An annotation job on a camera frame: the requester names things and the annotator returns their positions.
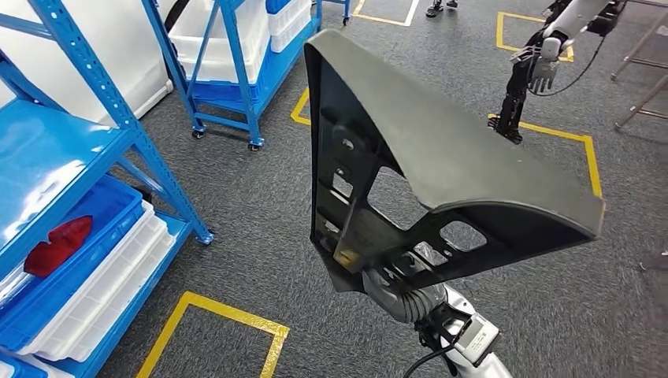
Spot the stainless steel table with crossbars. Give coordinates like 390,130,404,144
610,0,668,132

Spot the bystander robot black cable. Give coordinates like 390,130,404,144
527,33,609,98

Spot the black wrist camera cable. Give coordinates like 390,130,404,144
402,341,471,378

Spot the bystander robot grey hand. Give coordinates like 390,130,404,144
527,56,560,96

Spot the white plastic bin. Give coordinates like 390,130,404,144
18,200,171,358
169,0,271,69
267,0,314,54
57,224,180,365
177,52,269,86

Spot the black plastic frame part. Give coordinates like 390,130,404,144
304,28,607,295

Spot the blue steel shelf rack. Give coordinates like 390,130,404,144
0,0,216,378

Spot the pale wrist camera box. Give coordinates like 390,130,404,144
458,313,501,366

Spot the blue wheeled rack cart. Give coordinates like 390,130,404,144
140,0,351,154

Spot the red plastic object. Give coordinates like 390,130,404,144
23,215,94,279

